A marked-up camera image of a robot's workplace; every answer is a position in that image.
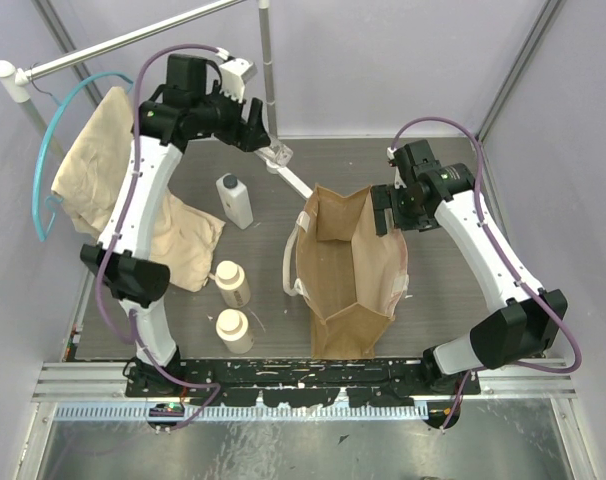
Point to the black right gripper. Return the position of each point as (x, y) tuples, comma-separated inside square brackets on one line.
[(385, 196)]

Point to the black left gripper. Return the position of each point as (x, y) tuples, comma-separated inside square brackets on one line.
[(242, 128)]

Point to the white bottle with dark cap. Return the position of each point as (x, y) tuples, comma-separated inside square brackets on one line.
[(235, 200)]

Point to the brown canvas tote bag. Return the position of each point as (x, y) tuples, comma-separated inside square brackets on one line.
[(350, 278)]

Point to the clear glass perfume bottle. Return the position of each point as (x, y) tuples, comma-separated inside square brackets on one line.
[(276, 155)]

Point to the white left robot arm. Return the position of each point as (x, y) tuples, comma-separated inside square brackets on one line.
[(121, 259)]

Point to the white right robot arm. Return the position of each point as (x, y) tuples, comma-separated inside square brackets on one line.
[(427, 195)]

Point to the metal clothes rack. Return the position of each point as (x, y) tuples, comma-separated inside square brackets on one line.
[(192, 76)]

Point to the beige bottle upper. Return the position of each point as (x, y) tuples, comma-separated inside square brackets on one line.
[(232, 283)]

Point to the beige bottle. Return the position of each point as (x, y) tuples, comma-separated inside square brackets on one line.
[(232, 283), (232, 327)]

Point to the beige cloth garment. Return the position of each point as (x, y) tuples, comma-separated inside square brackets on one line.
[(89, 180)]

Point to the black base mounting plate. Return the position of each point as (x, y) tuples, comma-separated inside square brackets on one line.
[(294, 382)]

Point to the beige bottle lower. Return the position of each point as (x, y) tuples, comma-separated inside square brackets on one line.
[(232, 327)]

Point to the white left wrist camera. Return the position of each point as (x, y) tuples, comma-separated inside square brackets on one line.
[(236, 73)]

